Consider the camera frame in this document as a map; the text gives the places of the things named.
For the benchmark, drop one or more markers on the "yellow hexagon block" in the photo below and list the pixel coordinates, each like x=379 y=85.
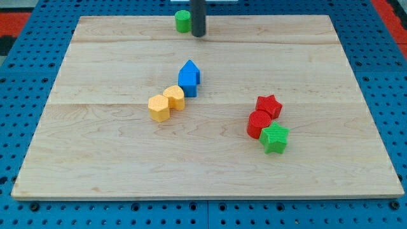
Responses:
x=158 y=106

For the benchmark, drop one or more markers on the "red star block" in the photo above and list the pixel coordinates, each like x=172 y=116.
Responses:
x=269 y=105

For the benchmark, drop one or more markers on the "green star block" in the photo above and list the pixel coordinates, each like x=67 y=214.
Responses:
x=274 y=138

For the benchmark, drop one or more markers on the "green cylinder block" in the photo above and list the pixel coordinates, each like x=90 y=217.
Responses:
x=183 y=21

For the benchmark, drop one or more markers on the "blue cube block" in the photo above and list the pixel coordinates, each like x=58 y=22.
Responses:
x=188 y=83

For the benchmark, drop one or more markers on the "light wooden board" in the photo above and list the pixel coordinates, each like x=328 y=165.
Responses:
x=96 y=140

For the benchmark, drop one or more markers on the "red cylinder block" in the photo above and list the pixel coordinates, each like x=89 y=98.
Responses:
x=257 y=121

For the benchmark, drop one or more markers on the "blue triangle block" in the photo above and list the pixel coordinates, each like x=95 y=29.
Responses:
x=190 y=67

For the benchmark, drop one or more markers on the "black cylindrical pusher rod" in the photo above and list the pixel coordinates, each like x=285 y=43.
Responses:
x=198 y=18

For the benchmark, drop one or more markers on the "yellow heart block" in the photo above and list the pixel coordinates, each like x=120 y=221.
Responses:
x=176 y=98

